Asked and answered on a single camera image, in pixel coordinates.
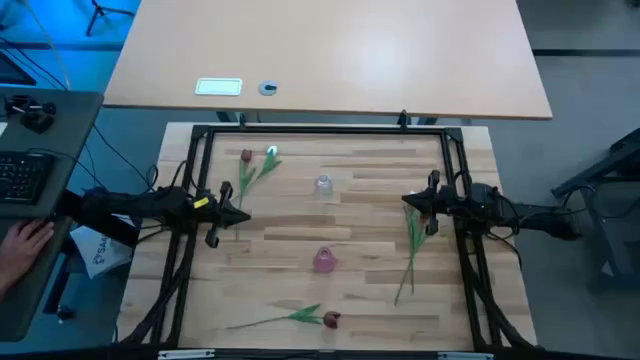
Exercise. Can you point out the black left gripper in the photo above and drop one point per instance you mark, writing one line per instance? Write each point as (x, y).
(215, 214)

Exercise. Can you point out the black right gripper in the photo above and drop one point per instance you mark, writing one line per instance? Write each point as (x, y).
(442, 201)

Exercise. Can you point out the red artificial tulip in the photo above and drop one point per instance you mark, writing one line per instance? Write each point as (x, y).
(419, 241)
(246, 155)
(331, 319)

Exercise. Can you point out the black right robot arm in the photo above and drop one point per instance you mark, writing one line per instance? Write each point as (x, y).
(520, 212)

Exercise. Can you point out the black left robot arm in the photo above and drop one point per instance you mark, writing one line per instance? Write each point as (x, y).
(130, 206)

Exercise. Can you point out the clear glass vase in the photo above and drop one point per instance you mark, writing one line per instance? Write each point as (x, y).
(323, 185)

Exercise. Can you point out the pink glass vase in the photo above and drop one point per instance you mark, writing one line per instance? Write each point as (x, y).
(324, 261)

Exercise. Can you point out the black support beam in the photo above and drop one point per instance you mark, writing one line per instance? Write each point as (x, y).
(115, 232)

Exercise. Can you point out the white printed bag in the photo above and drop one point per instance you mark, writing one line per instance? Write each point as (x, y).
(97, 250)

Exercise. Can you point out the large beige table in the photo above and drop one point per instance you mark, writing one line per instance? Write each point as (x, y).
(350, 50)

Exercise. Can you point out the dark grey desk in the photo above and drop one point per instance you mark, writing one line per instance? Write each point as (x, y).
(65, 130)

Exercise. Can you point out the black desk leg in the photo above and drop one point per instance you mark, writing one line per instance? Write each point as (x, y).
(55, 285)

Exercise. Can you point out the black keyboard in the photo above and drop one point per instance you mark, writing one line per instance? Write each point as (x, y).
(22, 177)

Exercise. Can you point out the person's hand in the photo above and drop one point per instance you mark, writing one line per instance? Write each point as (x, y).
(20, 245)

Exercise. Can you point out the black tripod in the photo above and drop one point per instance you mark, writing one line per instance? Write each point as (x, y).
(102, 10)

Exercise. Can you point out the dark monitor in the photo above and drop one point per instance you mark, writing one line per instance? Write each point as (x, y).
(12, 75)

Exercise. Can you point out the black frame clamp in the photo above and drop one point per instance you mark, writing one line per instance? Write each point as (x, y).
(242, 120)
(403, 118)

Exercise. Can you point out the black metal frame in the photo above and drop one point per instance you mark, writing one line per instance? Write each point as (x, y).
(325, 129)

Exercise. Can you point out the silver metal bracket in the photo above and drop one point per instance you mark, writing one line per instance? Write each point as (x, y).
(465, 356)
(186, 354)

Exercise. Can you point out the black clamp mount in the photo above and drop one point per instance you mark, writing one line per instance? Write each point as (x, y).
(30, 112)

